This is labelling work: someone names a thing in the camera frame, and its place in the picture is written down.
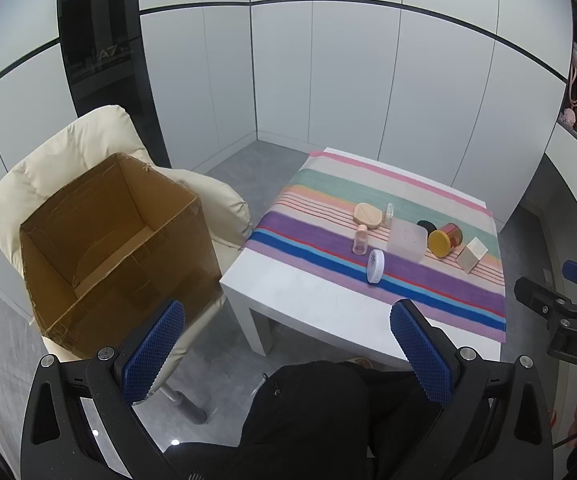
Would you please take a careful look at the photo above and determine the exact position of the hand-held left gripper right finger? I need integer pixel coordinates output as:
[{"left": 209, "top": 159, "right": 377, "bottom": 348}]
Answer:
[{"left": 390, "top": 298, "right": 555, "bottom": 480}]

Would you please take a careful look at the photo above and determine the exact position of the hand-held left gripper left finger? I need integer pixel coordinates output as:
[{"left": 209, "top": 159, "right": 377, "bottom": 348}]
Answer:
[{"left": 21, "top": 300, "right": 186, "bottom": 480}]

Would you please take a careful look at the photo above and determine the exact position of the beige cube box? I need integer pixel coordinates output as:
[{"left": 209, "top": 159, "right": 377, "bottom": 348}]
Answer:
[{"left": 456, "top": 237, "right": 489, "bottom": 274}]

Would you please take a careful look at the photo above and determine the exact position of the white round jar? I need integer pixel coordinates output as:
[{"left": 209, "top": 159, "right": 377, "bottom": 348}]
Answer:
[{"left": 366, "top": 249, "right": 385, "bottom": 284}]

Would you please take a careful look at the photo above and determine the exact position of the red jar with yellow lid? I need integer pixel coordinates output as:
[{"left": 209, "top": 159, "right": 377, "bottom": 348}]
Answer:
[{"left": 427, "top": 222, "right": 464, "bottom": 259}]

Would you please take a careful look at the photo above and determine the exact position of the translucent square container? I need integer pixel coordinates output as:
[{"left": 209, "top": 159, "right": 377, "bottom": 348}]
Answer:
[{"left": 386, "top": 219, "right": 429, "bottom": 263}]

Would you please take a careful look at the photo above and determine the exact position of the brown cardboard box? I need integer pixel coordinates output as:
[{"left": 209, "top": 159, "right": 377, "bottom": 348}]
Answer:
[{"left": 18, "top": 152, "right": 226, "bottom": 361}]

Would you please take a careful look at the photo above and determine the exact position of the beige rounded square compact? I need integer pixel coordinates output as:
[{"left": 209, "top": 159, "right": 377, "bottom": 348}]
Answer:
[{"left": 353, "top": 202, "right": 384, "bottom": 231}]

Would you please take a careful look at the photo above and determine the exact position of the white square table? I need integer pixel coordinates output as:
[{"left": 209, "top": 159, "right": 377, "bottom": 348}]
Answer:
[{"left": 218, "top": 147, "right": 509, "bottom": 371}]

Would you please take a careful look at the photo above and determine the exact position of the striped colourful cloth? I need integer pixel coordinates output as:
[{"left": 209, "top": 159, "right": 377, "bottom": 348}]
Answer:
[{"left": 246, "top": 149, "right": 508, "bottom": 345}]

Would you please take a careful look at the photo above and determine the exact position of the cream padded armchair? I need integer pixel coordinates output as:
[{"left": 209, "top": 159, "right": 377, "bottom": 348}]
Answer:
[{"left": 0, "top": 105, "right": 254, "bottom": 426}]

